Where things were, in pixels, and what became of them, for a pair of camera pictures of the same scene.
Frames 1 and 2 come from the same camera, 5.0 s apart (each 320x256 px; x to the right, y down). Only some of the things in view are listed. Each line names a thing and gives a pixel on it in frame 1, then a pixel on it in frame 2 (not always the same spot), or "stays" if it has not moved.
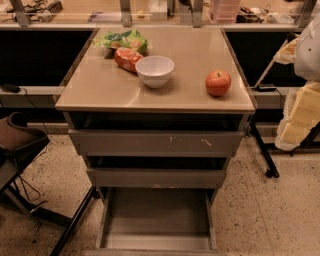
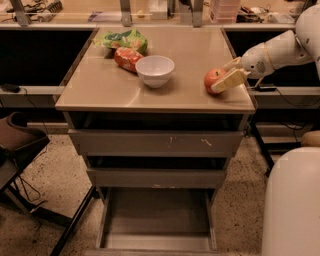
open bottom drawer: [156, 221] stays
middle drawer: [156, 178] stays
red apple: [218, 82] stays
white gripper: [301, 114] -> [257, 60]
